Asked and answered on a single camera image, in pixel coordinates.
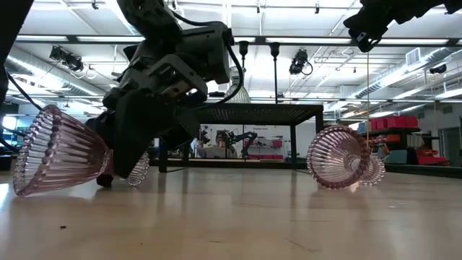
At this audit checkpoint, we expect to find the black overhead crossbar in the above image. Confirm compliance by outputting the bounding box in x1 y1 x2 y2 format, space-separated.
14 34 462 46

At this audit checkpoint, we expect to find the black mesh metal shelf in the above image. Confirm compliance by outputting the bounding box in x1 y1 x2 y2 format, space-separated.
158 103 325 173

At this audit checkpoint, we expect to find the pink ribbed glass candle holder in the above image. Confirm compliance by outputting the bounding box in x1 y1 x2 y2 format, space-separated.
305 124 386 191
13 104 151 198

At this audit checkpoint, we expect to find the red storage bin row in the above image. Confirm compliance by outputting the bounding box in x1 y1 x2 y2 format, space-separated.
370 115 419 131

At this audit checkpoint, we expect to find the silver ventilation duct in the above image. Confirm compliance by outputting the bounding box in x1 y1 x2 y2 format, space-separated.
6 52 105 105
355 46 462 100

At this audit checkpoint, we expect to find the black storage rack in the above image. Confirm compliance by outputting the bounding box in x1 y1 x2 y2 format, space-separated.
352 126 450 167

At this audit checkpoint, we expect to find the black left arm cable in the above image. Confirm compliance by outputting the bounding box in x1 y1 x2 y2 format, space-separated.
169 9 245 111

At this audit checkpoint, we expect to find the person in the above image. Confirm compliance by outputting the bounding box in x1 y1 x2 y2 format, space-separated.
214 130 239 159

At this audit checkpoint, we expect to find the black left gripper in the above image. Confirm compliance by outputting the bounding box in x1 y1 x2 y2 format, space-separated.
96 46 209 188

